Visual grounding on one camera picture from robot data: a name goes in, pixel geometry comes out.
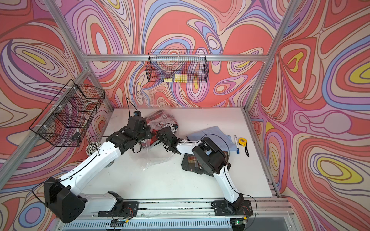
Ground clear plastic vacuum bag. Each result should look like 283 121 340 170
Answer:
130 109 178 170

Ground light blue shirt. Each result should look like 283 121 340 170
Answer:
187 126 237 152

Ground red black buffalo plaid shirt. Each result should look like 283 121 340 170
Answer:
143 109 178 147

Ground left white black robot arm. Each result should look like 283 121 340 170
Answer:
43 111 152 223

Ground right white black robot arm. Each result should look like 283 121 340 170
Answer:
156 127 244 214

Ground bundle of white sticks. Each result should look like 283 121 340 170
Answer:
85 142 102 156

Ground yellow sticky note blocks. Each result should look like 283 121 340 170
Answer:
163 74 188 83

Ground blue white marker pen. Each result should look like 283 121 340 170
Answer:
234 135 240 155

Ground yellow tape measure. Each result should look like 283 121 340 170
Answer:
238 138 250 157

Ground black wire basket back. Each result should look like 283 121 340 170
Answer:
145 49 209 83

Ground black wire basket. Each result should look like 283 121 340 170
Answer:
145 49 209 83
29 80 105 147

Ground black wire basket left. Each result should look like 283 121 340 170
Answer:
29 80 105 147

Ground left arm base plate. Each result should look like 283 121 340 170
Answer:
98 201 139 218

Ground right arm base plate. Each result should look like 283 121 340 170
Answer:
211 200 254 217

